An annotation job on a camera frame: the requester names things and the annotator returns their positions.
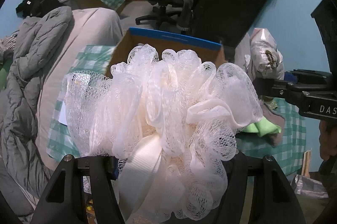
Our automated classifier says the white plastic bag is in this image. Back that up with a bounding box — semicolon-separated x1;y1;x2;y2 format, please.
243;27;285;81

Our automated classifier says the lime green cloth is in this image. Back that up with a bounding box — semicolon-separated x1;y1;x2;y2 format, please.
241;119;282;137

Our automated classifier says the silver plastic bag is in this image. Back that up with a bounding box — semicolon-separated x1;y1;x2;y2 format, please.
291;174;329;199

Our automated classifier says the grey fleece-lined mitten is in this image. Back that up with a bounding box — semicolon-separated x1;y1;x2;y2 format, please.
259;101;286;148

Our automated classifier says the white mesh bath loofah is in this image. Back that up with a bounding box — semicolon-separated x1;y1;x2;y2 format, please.
63;44;264;222

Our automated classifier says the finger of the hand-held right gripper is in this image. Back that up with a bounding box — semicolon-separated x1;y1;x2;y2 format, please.
284;69;333;85
254;78;293;105

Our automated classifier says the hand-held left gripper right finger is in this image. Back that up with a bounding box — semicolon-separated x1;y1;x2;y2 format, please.
214;152;302;224

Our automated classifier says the grey padded jacket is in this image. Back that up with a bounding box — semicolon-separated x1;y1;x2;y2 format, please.
0;6;73;216

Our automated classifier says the white paper sheet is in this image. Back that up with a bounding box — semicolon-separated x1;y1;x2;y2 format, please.
58;101;69;125

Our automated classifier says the light wooden slat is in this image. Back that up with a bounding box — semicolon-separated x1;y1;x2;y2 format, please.
301;150;312;177

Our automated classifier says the person's right hand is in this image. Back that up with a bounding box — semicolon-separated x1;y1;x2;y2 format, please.
319;121;337;161

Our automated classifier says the beige bed cushion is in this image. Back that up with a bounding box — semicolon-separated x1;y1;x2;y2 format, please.
35;7;123;164

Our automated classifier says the green checkered plastic tablecloth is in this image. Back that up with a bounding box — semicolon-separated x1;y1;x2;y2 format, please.
47;44;307;177

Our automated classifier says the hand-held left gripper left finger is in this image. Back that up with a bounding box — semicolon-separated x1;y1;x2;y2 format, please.
30;154;125;224

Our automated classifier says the cardboard box with blue rim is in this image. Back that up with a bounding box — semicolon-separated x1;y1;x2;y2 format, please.
105;27;227;77

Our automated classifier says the striped cloth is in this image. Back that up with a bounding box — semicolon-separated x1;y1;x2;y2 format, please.
0;34;16;56

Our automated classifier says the black clothes pile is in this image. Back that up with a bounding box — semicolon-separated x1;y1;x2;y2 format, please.
15;0;62;18

